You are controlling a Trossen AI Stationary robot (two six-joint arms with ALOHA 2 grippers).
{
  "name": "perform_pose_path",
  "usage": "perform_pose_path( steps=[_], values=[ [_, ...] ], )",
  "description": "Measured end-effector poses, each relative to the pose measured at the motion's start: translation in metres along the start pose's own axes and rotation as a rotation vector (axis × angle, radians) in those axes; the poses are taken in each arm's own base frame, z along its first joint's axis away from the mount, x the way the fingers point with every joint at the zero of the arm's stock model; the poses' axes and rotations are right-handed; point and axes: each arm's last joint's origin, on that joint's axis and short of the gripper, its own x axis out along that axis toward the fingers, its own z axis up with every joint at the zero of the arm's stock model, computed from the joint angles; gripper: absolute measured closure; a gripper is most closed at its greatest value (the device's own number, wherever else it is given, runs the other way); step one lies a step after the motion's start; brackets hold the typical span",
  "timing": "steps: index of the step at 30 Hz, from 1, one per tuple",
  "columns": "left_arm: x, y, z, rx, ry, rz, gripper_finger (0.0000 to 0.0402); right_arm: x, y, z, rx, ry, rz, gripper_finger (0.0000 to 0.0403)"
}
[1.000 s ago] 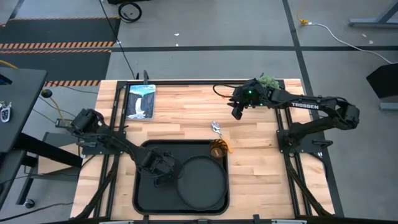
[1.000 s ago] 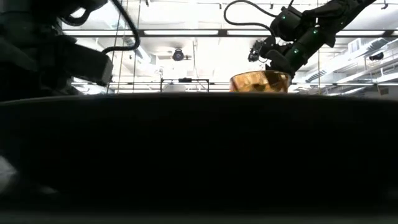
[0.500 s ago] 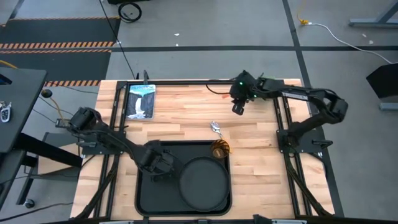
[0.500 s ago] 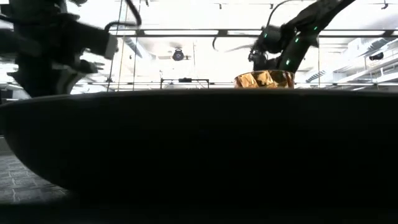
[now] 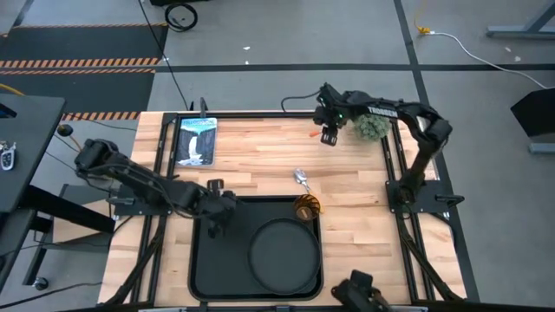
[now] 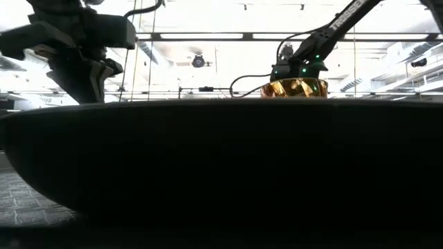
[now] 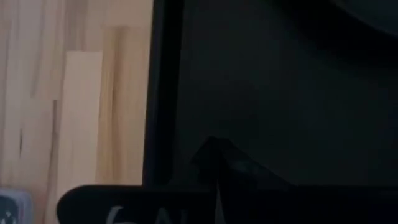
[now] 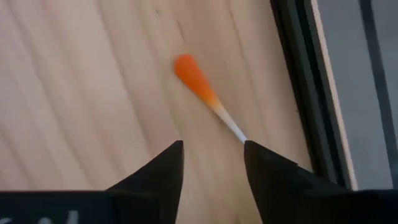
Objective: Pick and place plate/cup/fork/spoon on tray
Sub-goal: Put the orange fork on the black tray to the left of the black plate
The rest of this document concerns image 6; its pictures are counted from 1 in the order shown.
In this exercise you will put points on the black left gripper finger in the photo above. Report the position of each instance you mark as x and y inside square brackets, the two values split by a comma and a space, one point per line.
[69, 79]
[104, 79]

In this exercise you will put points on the amber faceted plastic cup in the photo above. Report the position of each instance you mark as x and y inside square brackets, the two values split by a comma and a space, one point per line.
[294, 89]

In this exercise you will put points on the black round plate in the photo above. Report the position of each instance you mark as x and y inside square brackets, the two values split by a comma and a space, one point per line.
[221, 155]

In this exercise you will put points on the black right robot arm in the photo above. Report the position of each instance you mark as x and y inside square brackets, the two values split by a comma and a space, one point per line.
[332, 31]

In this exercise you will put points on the black textured serving tray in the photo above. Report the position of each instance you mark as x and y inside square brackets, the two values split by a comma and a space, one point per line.
[24, 204]

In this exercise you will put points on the black round ceiling device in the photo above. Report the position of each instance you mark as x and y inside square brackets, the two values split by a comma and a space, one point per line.
[198, 61]

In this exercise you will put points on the small black ceiling fixture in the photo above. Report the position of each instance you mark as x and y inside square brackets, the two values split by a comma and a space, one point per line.
[418, 62]

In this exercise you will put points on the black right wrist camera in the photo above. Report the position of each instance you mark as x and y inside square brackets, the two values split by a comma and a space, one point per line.
[286, 52]

